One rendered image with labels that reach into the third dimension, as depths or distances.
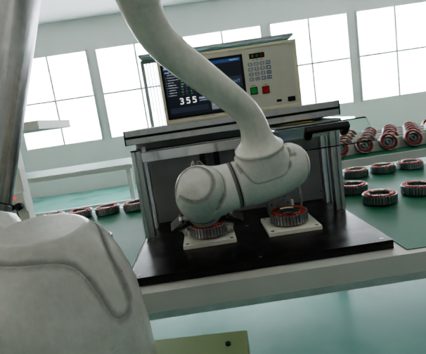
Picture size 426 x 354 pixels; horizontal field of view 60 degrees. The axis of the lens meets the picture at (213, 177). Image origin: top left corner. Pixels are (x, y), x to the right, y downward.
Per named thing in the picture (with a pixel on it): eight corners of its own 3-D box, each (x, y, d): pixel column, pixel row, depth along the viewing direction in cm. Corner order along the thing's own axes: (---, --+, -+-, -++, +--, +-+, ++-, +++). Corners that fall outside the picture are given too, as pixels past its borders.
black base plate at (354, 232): (394, 248, 88) (393, 239, 88) (131, 288, 88) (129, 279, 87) (327, 203, 135) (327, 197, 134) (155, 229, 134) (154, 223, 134)
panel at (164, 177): (330, 197, 134) (322, 115, 129) (151, 224, 134) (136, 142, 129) (328, 197, 135) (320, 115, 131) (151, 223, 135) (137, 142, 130)
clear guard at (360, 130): (377, 140, 91) (375, 116, 90) (281, 154, 90) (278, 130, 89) (331, 134, 123) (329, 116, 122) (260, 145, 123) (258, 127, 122)
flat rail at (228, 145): (333, 134, 115) (332, 124, 115) (138, 163, 114) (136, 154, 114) (332, 134, 116) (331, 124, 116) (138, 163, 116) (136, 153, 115)
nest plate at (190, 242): (237, 241, 102) (236, 237, 102) (183, 250, 102) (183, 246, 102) (232, 226, 117) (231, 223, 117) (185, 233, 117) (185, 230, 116)
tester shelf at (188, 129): (340, 114, 115) (339, 100, 114) (125, 146, 114) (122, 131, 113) (301, 115, 158) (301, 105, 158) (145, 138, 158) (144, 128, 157)
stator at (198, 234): (229, 237, 104) (227, 224, 103) (190, 242, 104) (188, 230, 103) (226, 225, 115) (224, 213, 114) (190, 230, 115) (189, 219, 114)
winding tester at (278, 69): (302, 105, 117) (295, 38, 113) (166, 125, 116) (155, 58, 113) (277, 108, 155) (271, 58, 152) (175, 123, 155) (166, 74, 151)
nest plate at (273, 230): (323, 229, 102) (322, 225, 102) (269, 237, 102) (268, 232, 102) (307, 215, 117) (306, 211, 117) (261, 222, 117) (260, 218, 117)
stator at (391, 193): (402, 205, 119) (401, 194, 119) (365, 208, 122) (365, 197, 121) (393, 197, 130) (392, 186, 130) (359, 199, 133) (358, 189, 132)
